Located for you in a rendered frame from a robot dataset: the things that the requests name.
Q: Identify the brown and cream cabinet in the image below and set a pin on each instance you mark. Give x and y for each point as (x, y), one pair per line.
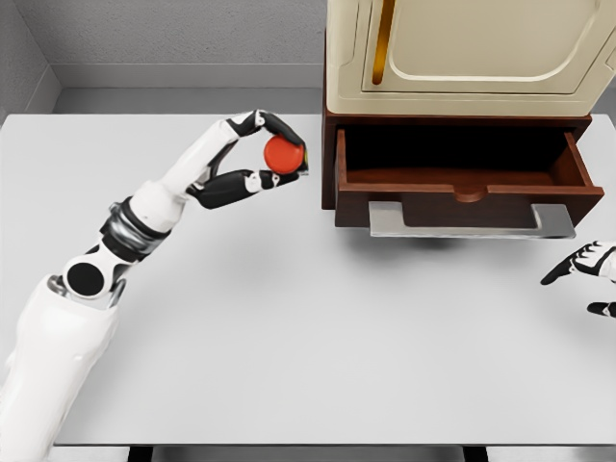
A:
(462, 58)

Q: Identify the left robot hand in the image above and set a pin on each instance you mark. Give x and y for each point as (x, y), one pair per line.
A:
(204, 154)

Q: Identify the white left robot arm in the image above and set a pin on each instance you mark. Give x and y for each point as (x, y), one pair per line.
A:
(72, 308)

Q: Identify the red round button switch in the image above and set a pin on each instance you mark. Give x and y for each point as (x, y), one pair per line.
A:
(284, 154)

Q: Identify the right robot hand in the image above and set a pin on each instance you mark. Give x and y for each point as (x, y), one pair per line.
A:
(589, 260)

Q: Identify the brown wooden drawer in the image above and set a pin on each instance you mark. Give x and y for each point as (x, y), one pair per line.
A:
(462, 192)

